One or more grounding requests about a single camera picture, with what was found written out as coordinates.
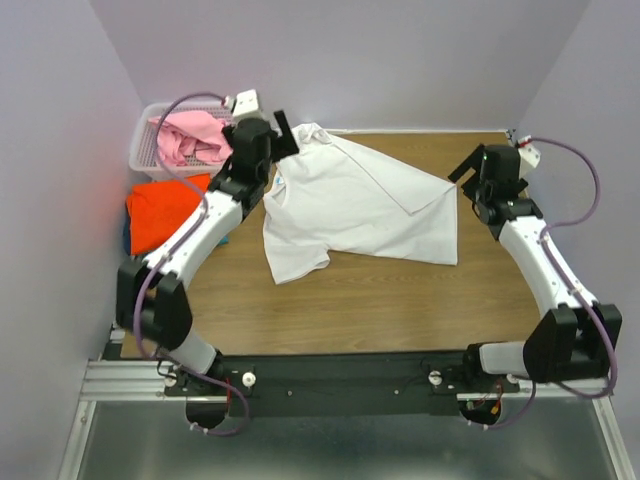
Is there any white t shirt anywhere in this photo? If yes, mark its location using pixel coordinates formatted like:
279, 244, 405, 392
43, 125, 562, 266
263, 123, 458, 284

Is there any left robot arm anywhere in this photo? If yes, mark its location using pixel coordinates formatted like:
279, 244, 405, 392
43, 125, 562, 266
116, 111, 299, 395

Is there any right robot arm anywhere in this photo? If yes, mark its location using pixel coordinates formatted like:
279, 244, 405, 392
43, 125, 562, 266
449, 137, 622, 392

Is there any pink t shirt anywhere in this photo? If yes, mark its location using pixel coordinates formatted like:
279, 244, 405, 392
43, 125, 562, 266
152, 110, 232, 167

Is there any white plastic laundry basket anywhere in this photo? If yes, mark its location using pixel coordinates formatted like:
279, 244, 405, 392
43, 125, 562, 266
129, 98, 232, 181

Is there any folded orange t shirt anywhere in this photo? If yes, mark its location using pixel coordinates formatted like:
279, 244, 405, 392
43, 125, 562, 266
125, 180, 201, 255

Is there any folded blue t shirt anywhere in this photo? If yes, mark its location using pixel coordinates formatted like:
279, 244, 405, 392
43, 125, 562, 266
122, 217, 132, 256

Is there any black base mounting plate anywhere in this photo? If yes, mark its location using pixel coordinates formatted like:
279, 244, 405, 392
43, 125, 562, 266
164, 350, 519, 418

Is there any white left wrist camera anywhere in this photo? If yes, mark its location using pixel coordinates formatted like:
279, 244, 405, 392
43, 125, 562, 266
222, 89, 264, 122

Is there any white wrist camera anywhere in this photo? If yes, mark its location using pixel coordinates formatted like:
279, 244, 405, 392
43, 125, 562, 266
515, 135, 541, 175
222, 89, 264, 122

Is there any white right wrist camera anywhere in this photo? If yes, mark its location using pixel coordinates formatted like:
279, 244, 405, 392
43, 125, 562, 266
515, 135, 541, 175

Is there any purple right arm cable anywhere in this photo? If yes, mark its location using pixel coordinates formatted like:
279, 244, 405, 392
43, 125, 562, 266
467, 137, 619, 431

